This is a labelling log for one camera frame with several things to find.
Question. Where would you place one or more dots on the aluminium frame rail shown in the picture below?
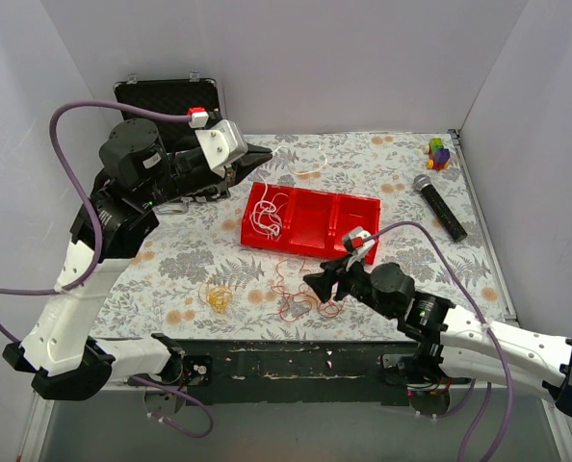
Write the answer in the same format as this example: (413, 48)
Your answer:
(139, 175)

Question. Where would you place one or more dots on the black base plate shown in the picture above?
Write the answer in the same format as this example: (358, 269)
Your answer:
(228, 372)

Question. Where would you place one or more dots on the black microphone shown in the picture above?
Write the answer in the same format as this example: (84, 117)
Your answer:
(422, 185)

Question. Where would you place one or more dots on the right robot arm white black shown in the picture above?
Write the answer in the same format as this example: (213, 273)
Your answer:
(452, 340)

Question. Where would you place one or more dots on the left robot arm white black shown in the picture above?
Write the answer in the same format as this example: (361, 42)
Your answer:
(138, 175)

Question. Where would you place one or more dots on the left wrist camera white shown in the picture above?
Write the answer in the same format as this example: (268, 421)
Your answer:
(221, 145)

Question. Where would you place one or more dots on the black poker chip case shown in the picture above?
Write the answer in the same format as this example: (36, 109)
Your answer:
(176, 97)

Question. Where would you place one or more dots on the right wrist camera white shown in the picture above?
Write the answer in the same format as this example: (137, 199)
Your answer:
(357, 245)

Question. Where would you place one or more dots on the floral patterned mat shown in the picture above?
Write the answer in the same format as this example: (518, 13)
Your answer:
(234, 269)

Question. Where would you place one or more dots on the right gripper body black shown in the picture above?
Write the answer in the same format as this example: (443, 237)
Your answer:
(342, 277)

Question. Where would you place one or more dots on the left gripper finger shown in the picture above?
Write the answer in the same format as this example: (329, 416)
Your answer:
(238, 172)
(255, 157)

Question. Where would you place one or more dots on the colourful toy block train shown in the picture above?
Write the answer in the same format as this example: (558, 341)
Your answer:
(438, 154)

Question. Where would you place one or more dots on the red three-compartment bin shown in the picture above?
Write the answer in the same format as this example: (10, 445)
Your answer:
(305, 222)

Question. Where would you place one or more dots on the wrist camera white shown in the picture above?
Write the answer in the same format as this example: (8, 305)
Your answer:
(357, 245)
(221, 145)

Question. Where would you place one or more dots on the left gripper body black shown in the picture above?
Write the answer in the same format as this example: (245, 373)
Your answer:
(231, 174)

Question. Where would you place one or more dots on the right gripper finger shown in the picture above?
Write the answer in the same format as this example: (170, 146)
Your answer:
(321, 284)
(338, 266)

